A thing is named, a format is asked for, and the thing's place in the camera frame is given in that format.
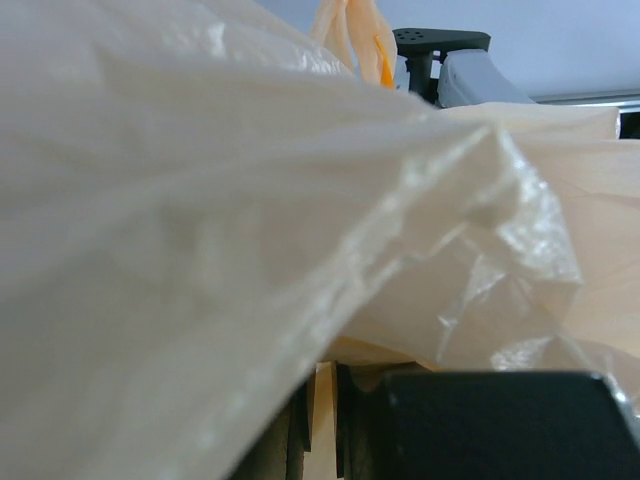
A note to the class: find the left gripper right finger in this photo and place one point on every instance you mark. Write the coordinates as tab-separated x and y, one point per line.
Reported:
409	423

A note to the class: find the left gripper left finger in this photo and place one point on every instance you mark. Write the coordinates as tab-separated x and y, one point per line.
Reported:
279	452

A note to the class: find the peach banana-print plastic bag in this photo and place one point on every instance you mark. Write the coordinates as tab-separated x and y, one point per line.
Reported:
200	206

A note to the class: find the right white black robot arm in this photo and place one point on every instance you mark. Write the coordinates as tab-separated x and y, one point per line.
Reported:
453	68

